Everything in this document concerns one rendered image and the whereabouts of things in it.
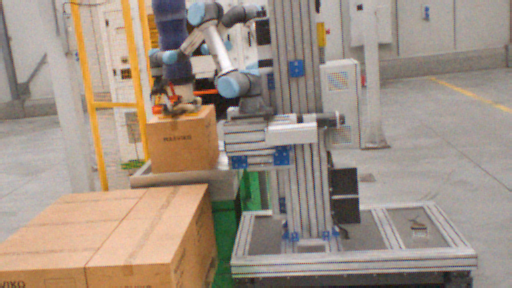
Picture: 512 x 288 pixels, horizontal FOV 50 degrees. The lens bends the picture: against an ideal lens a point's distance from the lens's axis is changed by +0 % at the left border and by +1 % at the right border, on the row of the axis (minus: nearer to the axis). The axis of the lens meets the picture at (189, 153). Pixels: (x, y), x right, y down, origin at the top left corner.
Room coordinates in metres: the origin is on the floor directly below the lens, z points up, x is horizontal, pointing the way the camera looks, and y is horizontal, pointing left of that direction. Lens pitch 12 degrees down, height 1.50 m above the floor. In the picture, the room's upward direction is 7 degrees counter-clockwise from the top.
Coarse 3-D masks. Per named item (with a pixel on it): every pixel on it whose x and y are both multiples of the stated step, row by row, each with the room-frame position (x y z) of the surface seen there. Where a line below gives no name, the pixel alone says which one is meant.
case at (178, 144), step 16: (208, 112) 3.77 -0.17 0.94; (160, 128) 3.59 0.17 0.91; (176, 128) 3.57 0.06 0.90; (192, 128) 3.55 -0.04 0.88; (208, 128) 3.68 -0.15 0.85; (160, 144) 3.59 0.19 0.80; (176, 144) 3.57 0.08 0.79; (192, 144) 3.55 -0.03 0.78; (208, 144) 3.60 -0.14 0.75; (160, 160) 3.60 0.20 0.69; (176, 160) 3.58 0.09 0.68; (192, 160) 3.55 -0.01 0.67; (208, 160) 3.54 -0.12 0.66
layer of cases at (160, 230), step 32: (96, 192) 3.51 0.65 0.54; (128, 192) 3.41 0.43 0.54; (160, 192) 3.31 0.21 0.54; (192, 192) 3.22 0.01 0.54; (32, 224) 3.00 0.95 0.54; (64, 224) 2.92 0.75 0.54; (96, 224) 2.85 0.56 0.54; (128, 224) 2.78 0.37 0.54; (160, 224) 2.71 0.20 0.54; (192, 224) 2.75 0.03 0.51; (0, 256) 2.55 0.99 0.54; (32, 256) 2.49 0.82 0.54; (64, 256) 2.44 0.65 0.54; (96, 256) 2.38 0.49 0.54; (128, 256) 2.33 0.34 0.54; (160, 256) 2.28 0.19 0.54; (192, 256) 2.65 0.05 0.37
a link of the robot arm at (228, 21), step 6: (234, 6) 3.63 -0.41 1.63; (240, 6) 3.61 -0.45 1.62; (228, 12) 3.62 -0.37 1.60; (234, 12) 3.59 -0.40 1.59; (240, 12) 3.59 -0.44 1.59; (222, 18) 3.65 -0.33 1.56; (228, 18) 3.61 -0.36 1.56; (234, 18) 3.59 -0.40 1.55; (240, 18) 3.59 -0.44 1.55; (222, 24) 3.65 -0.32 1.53; (228, 24) 3.62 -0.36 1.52; (234, 24) 3.63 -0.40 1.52; (222, 30) 3.70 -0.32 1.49; (222, 36) 3.74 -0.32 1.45; (204, 48) 3.87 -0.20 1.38; (204, 54) 3.90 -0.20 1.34
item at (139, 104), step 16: (80, 0) 4.84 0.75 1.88; (128, 0) 4.33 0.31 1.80; (112, 16) 4.50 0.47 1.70; (128, 16) 4.32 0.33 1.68; (80, 32) 4.90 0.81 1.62; (96, 32) 4.71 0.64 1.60; (128, 32) 4.31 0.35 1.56; (80, 48) 4.88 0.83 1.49; (128, 48) 4.33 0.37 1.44; (80, 64) 4.91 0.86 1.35; (96, 80) 4.81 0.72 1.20; (96, 96) 4.83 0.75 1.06; (112, 112) 4.67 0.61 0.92; (144, 112) 4.33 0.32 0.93; (96, 128) 4.90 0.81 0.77; (144, 128) 4.32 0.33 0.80; (96, 144) 4.88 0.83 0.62; (144, 144) 4.32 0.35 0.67; (112, 160) 4.77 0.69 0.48; (112, 176) 4.80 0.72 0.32
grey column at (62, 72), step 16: (48, 0) 4.38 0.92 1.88; (48, 16) 4.38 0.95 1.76; (48, 32) 4.39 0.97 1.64; (48, 48) 4.39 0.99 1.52; (64, 64) 4.37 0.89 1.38; (64, 80) 4.38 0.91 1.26; (64, 96) 4.38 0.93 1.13; (64, 112) 4.39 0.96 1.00; (80, 112) 4.45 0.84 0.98; (64, 128) 4.39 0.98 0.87; (80, 128) 4.40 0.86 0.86; (64, 144) 4.40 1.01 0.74; (80, 144) 4.37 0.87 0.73; (80, 160) 4.37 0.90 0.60; (80, 176) 4.38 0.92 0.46; (80, 192) 4.38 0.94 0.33
